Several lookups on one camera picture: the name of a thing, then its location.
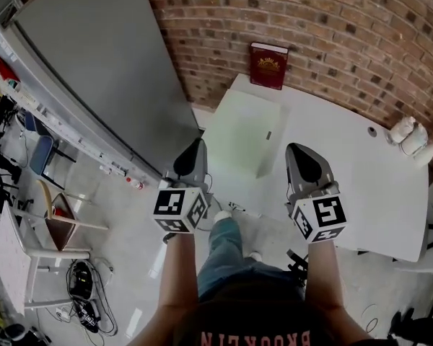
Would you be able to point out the person's left white shoe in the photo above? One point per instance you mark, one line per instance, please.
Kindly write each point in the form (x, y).
(223, 216)

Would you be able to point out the white power strip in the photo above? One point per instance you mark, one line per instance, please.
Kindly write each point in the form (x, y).
(63, 313)

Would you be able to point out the dark red book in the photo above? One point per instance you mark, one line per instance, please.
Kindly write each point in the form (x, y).
(267, 67)

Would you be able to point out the person's left forearm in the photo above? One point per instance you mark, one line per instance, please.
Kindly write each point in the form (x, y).
(177, 276)

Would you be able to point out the grey refrigerator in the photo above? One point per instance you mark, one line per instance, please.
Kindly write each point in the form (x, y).
(94, 56)

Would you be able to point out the white shelf rack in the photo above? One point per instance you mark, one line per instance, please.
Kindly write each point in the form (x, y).
(5, 70)

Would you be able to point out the white round bottle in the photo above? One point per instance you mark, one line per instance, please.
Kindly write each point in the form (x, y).
(415, 141)

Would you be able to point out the person's right white shoe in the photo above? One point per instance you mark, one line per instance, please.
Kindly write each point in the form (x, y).
(255, 256)

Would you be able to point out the white vase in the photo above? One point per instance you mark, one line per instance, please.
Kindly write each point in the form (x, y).
(427, 155)

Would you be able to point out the pale green box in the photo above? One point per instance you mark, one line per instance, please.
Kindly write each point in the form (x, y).
(241, 132)

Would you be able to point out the person's blue jeans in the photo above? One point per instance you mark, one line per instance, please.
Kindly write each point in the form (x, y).
(223, 261)

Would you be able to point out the person's black shirt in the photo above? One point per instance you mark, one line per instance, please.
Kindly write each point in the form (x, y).
(256, 323)

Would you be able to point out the person's right forearm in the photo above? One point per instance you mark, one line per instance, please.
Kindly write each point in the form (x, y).
(321, 276)

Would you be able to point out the black equipment bundle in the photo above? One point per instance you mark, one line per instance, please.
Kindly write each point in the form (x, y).
(81, 279)

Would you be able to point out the wooden chair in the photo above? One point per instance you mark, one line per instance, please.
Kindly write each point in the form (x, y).
(59, 225)

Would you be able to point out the white desk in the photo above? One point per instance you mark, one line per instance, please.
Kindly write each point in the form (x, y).
(346, 164)

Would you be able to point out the person's white shoe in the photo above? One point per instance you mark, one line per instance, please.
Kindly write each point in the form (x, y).
(223, 216)
(255, 256)

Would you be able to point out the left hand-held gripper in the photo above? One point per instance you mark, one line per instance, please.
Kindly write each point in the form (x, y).
(169, 202)

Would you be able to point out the red-capped bottle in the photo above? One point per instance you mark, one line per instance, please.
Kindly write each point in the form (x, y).
(135, 183)

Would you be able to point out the white patterned table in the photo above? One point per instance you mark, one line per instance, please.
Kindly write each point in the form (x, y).
(11, 258)

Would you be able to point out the white pump bottle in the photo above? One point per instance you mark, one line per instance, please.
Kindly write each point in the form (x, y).
(400, 130)

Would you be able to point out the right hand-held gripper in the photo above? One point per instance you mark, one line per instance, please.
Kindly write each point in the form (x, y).
(328, 213)

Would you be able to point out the blue chair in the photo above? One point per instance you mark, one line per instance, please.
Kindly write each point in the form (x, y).
(41, 153)

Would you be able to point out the small red object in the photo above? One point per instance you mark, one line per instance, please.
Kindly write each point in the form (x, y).
(58, 212)

